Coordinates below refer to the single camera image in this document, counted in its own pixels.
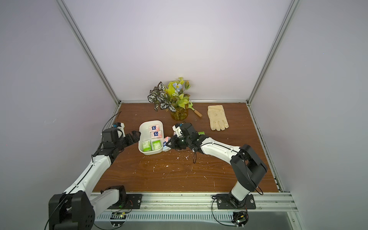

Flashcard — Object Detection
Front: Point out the white plastic storage box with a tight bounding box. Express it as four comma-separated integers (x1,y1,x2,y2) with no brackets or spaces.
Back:
139,120,164,155

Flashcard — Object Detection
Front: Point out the blue pink Tempo pack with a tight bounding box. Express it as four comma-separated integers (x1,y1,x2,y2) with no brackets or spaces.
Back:
163,137,171,152

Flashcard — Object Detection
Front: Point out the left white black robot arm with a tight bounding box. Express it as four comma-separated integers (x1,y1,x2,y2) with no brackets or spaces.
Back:
44,123,141,230

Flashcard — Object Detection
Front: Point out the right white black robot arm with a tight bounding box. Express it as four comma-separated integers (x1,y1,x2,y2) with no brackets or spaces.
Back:
168,123,268,209

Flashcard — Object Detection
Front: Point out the cream work glove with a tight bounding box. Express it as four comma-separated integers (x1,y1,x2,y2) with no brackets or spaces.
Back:
208,105,229,131

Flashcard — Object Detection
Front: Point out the artificial plant in glass vase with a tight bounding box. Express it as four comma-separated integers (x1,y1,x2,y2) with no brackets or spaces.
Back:
148,77,191,121

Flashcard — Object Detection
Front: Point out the left small circuit board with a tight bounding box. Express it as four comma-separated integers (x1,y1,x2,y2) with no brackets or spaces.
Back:
110,212,127,229

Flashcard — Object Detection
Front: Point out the small circuit board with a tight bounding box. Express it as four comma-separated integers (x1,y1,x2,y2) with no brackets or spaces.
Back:
110,212,127,229
232,211,249,228

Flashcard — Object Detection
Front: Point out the right small circuit board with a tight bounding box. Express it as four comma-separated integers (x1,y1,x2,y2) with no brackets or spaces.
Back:
232,211,249,228

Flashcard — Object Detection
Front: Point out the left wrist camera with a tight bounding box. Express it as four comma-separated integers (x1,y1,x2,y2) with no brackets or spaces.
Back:
112,122,125,138

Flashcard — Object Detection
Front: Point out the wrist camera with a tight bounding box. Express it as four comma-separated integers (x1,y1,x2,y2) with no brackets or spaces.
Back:
112,122,125,138
172,124,183,137

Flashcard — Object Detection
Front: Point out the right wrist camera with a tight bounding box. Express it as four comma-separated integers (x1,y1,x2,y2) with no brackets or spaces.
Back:
172,124,183,137

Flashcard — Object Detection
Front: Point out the left black cable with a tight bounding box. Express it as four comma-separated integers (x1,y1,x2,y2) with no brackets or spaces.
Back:
44,111,134,230

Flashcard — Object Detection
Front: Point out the black cable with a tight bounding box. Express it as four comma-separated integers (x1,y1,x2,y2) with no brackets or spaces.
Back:
44,111,134,230
210,193,239,227

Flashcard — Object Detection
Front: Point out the wooden handled tool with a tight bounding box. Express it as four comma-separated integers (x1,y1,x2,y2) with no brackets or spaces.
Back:
188,102,203,118

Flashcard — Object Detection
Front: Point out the right black cable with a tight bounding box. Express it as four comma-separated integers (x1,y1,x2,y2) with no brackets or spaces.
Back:
210,193,239,227

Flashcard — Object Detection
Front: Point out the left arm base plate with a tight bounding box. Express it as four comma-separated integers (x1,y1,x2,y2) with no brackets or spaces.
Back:
107,194,142,210

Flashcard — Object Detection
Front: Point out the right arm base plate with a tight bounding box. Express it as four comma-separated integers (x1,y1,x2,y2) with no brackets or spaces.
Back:
214,193,256,210

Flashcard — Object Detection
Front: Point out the aluminium front rail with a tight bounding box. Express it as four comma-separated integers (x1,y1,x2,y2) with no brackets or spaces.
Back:
89,191,298,213

